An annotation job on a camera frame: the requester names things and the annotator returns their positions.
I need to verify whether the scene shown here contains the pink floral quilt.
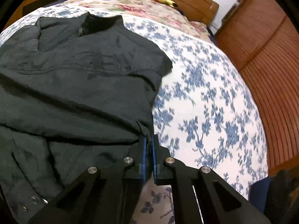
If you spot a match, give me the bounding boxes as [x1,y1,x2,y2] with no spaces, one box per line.
[57,0,212,43]

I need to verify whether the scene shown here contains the navy blue mattress sheet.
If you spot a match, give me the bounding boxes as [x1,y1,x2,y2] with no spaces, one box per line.
[249,176,271,213]

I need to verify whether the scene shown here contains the black jacket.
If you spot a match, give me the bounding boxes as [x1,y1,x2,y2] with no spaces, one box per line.
[1,13,172,223]

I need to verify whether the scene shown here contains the black garment at bedside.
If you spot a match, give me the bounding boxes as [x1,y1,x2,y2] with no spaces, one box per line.
[264,168,298,223]

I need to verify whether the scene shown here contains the blue floral white bedsheet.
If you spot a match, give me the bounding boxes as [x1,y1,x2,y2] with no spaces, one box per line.
[1,5,268,223]

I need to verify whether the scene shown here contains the wooden louvered wardrobe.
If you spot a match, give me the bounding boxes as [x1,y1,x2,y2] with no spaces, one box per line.
[215,0,299,175]

